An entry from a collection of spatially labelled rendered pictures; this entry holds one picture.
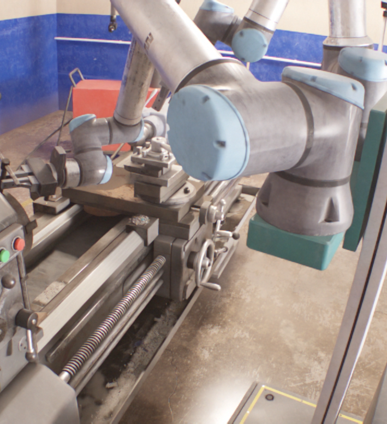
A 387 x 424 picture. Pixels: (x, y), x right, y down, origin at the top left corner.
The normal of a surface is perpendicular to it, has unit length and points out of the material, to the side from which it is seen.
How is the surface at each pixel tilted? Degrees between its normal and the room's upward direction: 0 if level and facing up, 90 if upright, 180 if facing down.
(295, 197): 70
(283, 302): 0
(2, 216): 45
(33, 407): 32
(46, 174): 18
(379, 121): 90
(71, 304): 36
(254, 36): 94
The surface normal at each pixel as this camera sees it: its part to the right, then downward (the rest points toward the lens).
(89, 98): 0.00, 0.47
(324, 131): 0.50, 0.33
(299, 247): -0.48, 0.39
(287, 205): -0.51, 0.04
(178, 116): -0.83, 0.25
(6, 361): 0.94, 0.21
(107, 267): 0.60, -0.59
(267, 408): 0.06, -0.88
